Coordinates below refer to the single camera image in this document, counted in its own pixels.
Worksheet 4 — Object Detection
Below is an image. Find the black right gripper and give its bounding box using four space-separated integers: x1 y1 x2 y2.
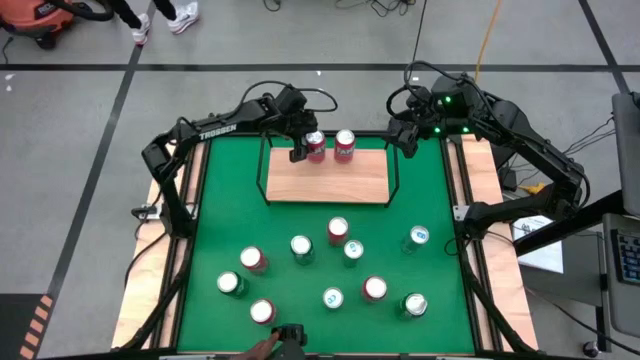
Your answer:
384 112 431 160

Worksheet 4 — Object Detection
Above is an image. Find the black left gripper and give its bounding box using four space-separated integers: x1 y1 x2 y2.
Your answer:
288 112 321 163

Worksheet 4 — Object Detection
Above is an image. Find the red soda can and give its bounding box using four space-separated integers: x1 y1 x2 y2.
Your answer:
361 275 389 304
249 298 278 326
304 129 328 165
327 216 350 248
333 128 357 165
239 245 270 275

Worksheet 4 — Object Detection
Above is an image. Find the green soda can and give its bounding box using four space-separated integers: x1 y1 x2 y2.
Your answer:
216 270 249 300
290 234 316 266
397 292 429 322

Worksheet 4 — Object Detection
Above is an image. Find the green table mat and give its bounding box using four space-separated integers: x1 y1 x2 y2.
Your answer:
177 135 475 354

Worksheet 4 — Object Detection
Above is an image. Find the white paper sheet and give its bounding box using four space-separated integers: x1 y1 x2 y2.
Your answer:
512 214 565 275

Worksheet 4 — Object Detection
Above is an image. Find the person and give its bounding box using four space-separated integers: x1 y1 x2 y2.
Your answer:
107 0 200 47

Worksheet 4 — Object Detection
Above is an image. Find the person's hand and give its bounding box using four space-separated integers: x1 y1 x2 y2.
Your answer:
230 331 282 360

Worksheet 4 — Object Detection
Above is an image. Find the grey computer monitor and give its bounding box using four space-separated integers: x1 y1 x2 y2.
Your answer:
611 91 640 217

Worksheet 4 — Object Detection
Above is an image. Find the grey keyboard console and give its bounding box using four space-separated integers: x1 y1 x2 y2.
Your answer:
601 213 640 339

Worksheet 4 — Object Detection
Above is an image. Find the orange shop vacuum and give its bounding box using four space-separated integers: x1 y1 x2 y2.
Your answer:
0 0 76 51

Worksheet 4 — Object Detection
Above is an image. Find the black orange-striped floor strip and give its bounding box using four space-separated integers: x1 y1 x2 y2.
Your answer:
0 293 55 360

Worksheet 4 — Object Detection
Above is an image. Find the black coiled floor cable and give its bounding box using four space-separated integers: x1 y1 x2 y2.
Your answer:
402 0 431 84

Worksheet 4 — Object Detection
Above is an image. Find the yellow floor cable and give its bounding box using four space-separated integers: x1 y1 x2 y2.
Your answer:
472 0 504 84

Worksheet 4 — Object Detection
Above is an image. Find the black metal table frame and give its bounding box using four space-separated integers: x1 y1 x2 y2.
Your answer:
112 112 539 360

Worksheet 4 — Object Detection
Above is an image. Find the black vacuum hose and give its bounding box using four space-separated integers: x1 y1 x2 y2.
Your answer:
47 0 116 22

